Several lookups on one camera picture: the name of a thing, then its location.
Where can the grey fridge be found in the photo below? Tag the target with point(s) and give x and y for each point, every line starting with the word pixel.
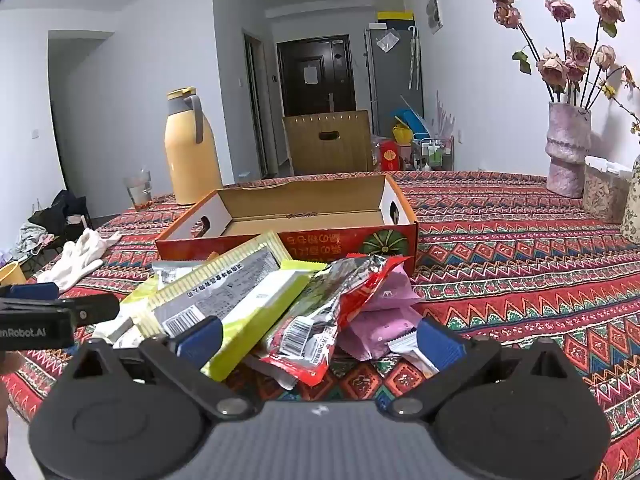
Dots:
pixel 395 80

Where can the red silver snack packet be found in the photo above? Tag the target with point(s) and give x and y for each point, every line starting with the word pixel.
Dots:
pixel 320 310

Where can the lime green long snack packet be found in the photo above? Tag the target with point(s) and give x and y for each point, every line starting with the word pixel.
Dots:
pixel 240 280

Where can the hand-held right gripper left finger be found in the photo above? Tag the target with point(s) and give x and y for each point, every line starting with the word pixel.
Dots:
pixel 200 342

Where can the white umbrella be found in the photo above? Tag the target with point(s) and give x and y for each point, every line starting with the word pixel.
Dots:
pixel 413 60

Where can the clear plastic bag on fridge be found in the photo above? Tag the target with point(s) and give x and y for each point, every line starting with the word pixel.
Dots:
pixel 387 41

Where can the yellow cup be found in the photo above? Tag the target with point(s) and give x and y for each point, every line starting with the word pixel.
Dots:
pixel 11 275

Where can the white cloth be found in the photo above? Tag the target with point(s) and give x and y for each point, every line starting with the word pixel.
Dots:
pixel 80 255

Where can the red cardboard box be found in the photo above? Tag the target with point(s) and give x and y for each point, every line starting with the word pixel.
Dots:
pixel 350 242

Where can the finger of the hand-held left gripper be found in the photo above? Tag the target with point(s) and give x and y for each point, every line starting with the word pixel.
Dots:
pixel 95 308
pixel 30 291

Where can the red patterned tablecloth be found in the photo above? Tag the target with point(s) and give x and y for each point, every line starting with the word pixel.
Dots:
pixel 500 270

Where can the small white snack packet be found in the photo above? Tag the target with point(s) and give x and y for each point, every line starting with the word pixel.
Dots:
pixel 410 355
pixel 120 332

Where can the pile of clothes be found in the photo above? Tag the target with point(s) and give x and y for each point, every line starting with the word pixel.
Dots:
pixel 55 215

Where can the dark entrance door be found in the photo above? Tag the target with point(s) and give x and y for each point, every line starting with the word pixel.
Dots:
pixel 335 75

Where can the yellow bag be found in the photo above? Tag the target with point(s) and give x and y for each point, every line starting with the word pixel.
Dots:
pixel 401 133

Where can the blue folder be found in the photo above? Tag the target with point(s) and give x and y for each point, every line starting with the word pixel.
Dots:
pixel 410 120

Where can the floral patterned vase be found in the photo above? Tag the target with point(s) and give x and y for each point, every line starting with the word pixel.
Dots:
pixel 632 205

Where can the yellow black box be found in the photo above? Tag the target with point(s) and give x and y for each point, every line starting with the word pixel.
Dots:
pixel 395 17

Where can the white paper on door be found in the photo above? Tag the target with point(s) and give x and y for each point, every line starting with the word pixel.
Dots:
pixel 311 74

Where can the brown cardboard box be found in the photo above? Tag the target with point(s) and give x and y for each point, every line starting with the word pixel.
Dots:
pixel 310 155

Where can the red bag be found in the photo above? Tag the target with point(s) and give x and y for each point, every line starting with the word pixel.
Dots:
pixel 389 156

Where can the bouquet of dried pink roses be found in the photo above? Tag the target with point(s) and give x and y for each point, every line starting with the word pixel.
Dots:
pixel 552 67

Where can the yellow thermos jug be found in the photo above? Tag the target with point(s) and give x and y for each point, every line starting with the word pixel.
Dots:
pixel 192 160

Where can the clear glass cup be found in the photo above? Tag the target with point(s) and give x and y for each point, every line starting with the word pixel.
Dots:
pixel 138 192

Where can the pink textured vase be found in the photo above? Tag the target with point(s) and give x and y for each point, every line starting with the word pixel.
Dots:
pixel 567 150

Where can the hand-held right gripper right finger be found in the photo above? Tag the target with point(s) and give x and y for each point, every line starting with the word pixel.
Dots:
pixel 440 345

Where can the person's left hand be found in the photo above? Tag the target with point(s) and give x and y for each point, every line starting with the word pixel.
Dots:
pixel 9 362

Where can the wall poster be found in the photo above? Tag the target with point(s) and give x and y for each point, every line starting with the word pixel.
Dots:
pixel 435 10

